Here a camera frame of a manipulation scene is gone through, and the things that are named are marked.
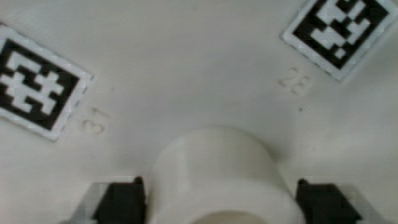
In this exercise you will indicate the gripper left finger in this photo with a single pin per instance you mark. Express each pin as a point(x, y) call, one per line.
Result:
point(113, 203)

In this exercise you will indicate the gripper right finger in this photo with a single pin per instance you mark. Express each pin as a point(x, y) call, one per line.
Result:
point(323, 204)

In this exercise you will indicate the white round table top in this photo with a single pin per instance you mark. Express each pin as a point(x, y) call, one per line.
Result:
point(195, 69)

